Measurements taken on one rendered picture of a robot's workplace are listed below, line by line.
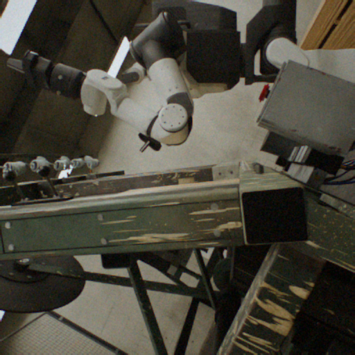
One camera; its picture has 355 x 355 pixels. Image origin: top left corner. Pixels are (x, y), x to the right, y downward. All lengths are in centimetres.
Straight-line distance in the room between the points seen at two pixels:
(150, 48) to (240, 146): 567
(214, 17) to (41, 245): 87
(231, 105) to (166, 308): 448
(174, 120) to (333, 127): 39
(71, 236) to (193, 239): 27
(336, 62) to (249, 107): 563
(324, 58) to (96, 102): 73
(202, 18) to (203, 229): 75
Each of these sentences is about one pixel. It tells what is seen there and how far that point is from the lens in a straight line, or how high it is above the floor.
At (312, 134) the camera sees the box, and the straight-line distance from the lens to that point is 61.
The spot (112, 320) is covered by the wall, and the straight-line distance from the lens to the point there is 723.
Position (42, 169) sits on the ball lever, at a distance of 99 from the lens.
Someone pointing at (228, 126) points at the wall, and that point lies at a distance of 662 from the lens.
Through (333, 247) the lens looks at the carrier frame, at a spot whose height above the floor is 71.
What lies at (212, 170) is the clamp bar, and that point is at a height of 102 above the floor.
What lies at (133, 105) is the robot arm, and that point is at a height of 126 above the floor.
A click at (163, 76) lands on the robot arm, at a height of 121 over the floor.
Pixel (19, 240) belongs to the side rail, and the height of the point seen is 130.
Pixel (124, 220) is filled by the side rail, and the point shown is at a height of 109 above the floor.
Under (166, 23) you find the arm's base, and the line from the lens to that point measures 95.
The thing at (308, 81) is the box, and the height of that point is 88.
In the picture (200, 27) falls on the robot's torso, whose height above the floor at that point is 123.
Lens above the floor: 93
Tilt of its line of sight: 9 degrees up
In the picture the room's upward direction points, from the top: 65 degrees counter-clockwise
